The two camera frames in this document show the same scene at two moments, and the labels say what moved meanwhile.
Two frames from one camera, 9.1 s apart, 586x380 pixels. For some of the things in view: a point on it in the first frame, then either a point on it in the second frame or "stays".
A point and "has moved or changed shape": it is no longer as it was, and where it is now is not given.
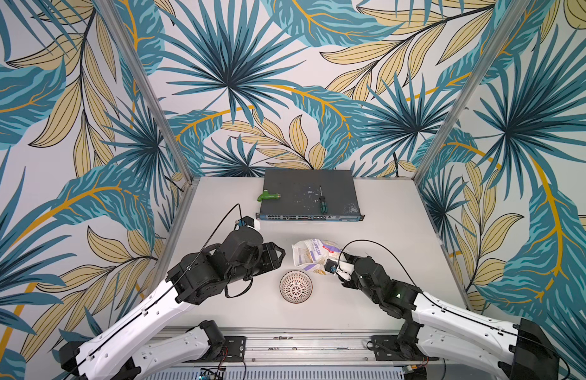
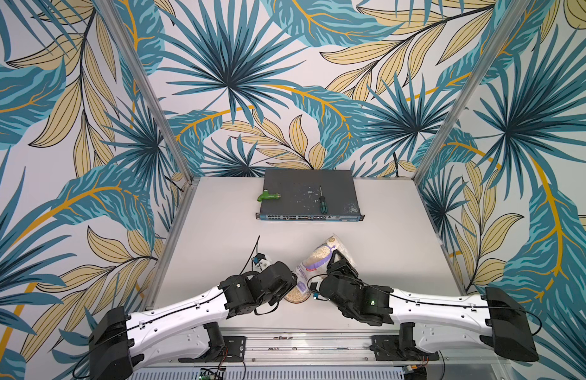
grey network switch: x=299 y=191 stays
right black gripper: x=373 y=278 -> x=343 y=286
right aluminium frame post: x=471 y=90 stays
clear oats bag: x=311 y=254 has moved or changed shape
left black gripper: x=271 y=257 -> x=288 y=286
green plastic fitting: x=266 y=195 stays
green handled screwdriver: x=323 y=203 stays
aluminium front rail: x=306 y=348 stays
